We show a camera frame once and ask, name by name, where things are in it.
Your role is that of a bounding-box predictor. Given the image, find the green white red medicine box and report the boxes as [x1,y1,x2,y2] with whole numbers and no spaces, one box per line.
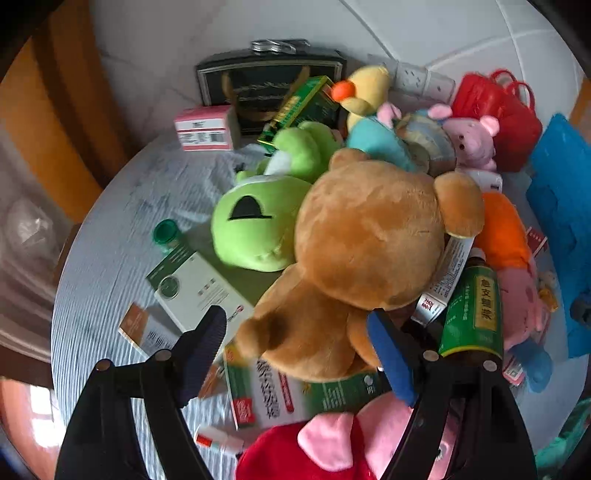
[198,344,393,431]

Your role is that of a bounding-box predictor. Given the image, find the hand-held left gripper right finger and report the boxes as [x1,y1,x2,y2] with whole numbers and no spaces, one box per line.
[367,308,539,480]

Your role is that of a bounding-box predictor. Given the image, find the yellow duck plush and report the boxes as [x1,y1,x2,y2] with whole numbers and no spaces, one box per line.
[331,65,392,132]

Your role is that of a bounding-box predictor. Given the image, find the green bottle cap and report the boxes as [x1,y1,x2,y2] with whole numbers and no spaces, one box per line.
[152,219,182,252]

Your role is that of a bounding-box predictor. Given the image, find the black gift box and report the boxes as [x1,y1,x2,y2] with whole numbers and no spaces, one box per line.
[195,39,348,137]

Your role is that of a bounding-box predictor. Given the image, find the blue plastic crate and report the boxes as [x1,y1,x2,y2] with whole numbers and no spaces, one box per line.
[526,113,591,358]

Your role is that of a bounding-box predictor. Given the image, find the green yellow medicine box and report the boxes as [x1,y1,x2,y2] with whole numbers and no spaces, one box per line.
[256,76,342,153]

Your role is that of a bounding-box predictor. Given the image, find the red small suitcase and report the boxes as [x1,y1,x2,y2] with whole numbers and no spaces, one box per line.
[450,69,543,172]

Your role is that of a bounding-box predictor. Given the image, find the wooden door frame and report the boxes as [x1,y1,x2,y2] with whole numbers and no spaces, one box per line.
[0,18,105,222]

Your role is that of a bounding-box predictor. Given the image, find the teal green cloth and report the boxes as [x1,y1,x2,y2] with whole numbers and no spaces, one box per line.
[536,401,591,469]

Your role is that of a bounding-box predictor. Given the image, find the clear plastic bag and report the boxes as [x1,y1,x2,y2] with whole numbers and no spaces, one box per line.
[7,196,65,250]

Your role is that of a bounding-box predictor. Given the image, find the pink pig plush centre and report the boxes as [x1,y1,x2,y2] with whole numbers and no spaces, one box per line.
[502,225,551,386]

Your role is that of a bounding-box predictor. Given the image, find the red white long box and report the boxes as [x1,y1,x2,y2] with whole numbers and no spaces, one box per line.
[411,234,475,325]

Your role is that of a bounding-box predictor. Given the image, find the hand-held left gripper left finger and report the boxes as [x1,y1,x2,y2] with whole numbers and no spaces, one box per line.
[55,305,228,480]

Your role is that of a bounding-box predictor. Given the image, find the orange white medicine box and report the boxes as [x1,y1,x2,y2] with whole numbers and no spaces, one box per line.
[117,303,183,357]

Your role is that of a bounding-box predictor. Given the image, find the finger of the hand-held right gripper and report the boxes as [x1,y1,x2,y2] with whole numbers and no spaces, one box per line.
[570,295,591,324]

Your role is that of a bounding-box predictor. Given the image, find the white wall socket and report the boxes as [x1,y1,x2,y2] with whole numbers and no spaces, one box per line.
[425,71,455,100]
[397,62,428,93]

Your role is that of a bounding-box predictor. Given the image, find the orange dressed pink pig plush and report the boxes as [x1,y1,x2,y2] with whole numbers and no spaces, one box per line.
[480,191,552,352]

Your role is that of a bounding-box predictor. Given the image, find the grey striped curtain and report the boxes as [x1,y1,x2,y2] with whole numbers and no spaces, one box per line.
[0,138,75,356]

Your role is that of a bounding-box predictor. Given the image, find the light blue dressed plush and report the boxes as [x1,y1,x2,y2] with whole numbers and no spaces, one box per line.
[346,102,419,174]

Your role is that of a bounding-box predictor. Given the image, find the white cloth covered round desktop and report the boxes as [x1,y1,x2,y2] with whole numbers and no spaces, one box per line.
[51,134,591,480]

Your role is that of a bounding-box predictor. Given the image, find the brown glass bottle green label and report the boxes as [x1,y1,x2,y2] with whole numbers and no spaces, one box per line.
[438,248,505,365]

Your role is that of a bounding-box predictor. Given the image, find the green frog plush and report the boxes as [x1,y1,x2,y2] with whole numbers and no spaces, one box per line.
[211,121,345,271]

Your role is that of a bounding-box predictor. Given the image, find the white orange lip balm tube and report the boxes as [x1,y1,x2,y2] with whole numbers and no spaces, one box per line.
[194,425,245,455]

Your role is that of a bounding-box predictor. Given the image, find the blue plastic spoon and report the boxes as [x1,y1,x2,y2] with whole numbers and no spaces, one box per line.
[505,339,553,393]

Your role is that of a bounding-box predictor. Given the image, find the brown teddy bear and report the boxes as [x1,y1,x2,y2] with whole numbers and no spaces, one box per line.
[235,148,485,383]

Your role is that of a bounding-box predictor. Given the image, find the red dressed pink pig plush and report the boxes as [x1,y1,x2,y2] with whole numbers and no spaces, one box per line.
[235,394,458,480]

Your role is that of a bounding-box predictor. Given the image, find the pink white box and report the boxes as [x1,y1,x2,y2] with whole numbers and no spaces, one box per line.
[174,105,241,152]

